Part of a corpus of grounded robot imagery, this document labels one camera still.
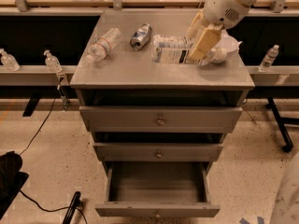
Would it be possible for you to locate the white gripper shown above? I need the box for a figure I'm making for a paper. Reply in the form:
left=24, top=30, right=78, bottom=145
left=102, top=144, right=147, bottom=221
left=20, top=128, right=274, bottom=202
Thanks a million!
left=185, top=0, right=249, bottom=61

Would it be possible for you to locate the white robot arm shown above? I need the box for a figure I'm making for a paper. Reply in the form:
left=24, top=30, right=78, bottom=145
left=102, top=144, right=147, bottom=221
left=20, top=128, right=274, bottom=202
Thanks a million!
left=186, top=0, right=299, bottom=224

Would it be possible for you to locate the grey drawer cabinet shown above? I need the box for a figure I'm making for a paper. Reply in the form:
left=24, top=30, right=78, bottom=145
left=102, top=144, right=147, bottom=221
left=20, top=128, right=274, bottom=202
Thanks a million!
left=70, top=9, right=254, bottom=170

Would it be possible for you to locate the clear water bottle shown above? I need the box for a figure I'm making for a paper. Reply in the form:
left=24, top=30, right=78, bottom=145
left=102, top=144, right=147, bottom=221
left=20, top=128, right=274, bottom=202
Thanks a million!
left=85, top=28, right=122, bottom=63

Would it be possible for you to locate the grey top drawer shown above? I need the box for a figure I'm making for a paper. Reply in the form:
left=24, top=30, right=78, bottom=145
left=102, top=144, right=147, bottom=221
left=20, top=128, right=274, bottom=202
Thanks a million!
left=79, top=106, right=242, bottom=133

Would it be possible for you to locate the grey middle drawer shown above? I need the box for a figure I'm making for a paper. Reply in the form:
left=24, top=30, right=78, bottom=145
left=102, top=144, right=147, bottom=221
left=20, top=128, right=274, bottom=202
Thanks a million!
left=93, top=143, right=223, bottom=162

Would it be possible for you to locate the sanitizer pump bottle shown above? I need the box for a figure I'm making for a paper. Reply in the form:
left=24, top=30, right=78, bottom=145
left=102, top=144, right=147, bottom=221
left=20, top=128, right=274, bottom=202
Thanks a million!
left=44, top=49, right=62, bottom=73
left=0, top=49, right=20, bottom=71

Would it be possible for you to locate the open grey bottom drawer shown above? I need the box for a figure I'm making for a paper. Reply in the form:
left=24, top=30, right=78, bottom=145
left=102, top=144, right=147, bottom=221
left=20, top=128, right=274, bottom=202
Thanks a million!
left=96, top=161, right=220, bottom=218

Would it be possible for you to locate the left sanitizer pump bottle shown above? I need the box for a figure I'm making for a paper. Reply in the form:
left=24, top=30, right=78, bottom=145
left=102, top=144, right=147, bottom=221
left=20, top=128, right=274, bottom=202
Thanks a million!
left=0, top=49, right=20, bottom=71

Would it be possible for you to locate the white bowl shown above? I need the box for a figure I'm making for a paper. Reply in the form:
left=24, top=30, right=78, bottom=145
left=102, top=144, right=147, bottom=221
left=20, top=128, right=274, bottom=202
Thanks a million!
left=211, top=34, right=241, bottom=63

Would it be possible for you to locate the crushed silver soda can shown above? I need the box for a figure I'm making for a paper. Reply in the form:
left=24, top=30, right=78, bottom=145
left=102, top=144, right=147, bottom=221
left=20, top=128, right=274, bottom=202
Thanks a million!
left=130, top=23, right=152, bottom=51

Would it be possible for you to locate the black stand with wheel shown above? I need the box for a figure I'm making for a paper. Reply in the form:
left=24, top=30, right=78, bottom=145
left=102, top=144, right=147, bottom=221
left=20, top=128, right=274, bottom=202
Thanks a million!
left=266, top=97, right=299, bottom=153

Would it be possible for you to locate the black floor stand leg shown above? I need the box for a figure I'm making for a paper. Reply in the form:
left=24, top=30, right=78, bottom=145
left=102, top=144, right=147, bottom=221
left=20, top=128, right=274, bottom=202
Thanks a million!
left=63, top=191, right=81, bottom=224

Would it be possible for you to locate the black bag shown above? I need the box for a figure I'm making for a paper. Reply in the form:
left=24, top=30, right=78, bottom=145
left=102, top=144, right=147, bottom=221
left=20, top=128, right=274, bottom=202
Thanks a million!
left=0, top=151, right=29, bottom=219

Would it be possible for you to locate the small clear bottle on rail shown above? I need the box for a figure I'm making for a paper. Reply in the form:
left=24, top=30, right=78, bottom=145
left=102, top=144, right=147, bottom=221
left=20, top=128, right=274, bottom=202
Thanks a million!
left=258, top=45, right=279, bottom=72

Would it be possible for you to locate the black floor cable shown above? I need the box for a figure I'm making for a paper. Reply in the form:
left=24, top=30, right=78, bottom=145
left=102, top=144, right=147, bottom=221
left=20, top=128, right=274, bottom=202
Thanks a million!
left=18, top=75, right=89, bottom=224

